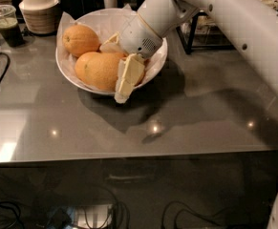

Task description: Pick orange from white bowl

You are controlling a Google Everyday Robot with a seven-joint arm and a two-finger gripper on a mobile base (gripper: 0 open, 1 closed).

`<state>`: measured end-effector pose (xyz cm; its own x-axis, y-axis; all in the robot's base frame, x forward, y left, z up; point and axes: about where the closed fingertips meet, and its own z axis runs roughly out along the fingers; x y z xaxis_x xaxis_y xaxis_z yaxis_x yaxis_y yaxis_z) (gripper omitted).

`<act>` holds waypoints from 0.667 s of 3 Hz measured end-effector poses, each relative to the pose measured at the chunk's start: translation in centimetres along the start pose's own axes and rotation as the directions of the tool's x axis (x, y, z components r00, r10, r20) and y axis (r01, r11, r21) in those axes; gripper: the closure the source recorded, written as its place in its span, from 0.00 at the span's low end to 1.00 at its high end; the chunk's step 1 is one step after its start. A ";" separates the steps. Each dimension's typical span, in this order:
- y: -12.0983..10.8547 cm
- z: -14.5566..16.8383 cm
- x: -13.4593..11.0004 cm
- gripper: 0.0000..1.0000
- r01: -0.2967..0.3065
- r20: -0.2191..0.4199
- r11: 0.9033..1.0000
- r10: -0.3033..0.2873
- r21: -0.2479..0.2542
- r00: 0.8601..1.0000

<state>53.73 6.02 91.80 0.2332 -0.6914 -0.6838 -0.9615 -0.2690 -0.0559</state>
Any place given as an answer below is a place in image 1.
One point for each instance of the stack of paper bowls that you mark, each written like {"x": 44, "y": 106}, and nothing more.
{"x": 41, "y": 16}

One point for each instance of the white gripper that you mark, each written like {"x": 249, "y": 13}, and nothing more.
{"x": 138, "y": 37}

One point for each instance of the black wire rack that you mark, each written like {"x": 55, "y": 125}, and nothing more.
{"x": 201, "y": 33}

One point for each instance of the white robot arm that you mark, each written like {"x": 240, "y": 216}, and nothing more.
{"x": 250, "y": 25}

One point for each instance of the white ceramic bowl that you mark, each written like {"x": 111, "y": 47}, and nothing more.
{"x": 81, "y": 85}

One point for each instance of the white paper bowl liner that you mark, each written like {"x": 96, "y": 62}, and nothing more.
{"x": 106, "y": 23}

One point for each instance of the plastic cup green drink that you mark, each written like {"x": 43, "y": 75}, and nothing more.
{"x": 9, "y": 27}

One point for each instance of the orange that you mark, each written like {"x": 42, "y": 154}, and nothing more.
{"x": 83, "y": 65}
{"x": 101, "y": 70}
{"x": 79, "y": 39}

